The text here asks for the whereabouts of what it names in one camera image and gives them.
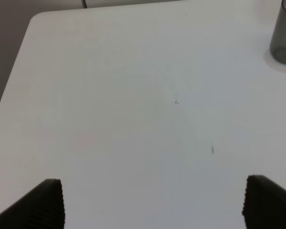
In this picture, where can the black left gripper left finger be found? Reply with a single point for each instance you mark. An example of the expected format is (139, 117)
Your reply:
(41, 208)

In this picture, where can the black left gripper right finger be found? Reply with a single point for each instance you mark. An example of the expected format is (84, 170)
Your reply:
(264, 204)

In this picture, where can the grey translucent plastic cup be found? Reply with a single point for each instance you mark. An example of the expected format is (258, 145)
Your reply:
(278, 42)

